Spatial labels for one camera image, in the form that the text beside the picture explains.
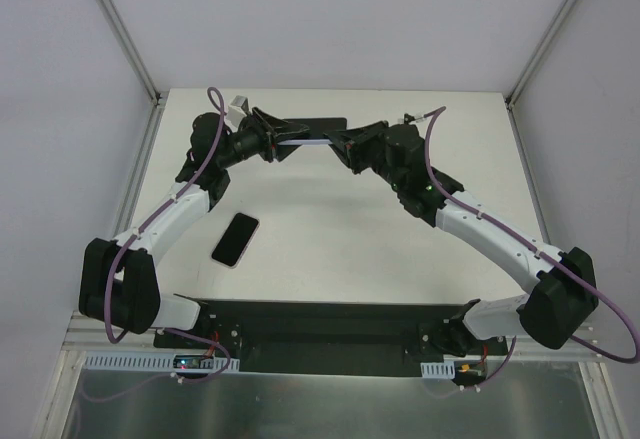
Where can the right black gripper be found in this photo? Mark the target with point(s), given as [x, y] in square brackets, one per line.
[360, 148]

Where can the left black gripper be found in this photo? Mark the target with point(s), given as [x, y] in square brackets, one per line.
[265, 136]

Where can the lilac silicone phone case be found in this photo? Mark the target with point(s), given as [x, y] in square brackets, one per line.
[317, 128]

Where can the phone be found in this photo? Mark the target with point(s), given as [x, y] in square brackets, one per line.
[307, 144]
[234, 241]

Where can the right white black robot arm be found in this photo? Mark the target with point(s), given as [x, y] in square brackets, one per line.
[557, 285]

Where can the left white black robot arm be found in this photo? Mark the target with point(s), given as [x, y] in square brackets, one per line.
[119, 284]

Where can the phone in clear purple case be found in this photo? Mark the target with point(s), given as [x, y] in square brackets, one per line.
[234, 241]

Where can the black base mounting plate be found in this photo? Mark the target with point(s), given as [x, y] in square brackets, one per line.
[379, 340]

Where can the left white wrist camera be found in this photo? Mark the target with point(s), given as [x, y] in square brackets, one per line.
[238, 109]

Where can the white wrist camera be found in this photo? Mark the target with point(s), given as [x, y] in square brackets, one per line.
[411, 118]
[238, 109]

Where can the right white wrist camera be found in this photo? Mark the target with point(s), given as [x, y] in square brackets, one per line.
[411, 118]

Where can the left aluminium frame post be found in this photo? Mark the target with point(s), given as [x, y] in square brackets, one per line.
[131, 52]

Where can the aluminium frame post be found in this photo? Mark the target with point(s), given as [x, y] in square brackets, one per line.
[131, 52]
[542, 48]

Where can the right white slotted cable duct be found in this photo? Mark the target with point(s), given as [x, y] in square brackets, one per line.
[445, 370]

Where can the white slotted cable duct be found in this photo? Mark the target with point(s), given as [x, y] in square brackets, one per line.
[445, 370]
[158, 362]

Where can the right aluminium extrusion rail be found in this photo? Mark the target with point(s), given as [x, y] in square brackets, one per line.
[527, 349]

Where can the aluminium extrusion rail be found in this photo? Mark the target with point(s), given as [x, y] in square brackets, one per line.
[83, 332]
[527, 349]

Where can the left white slotted cable duct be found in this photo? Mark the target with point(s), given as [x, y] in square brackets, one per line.
[158, 362]

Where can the right aluminium frame post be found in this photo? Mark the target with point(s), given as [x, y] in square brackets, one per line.
[542, 48]

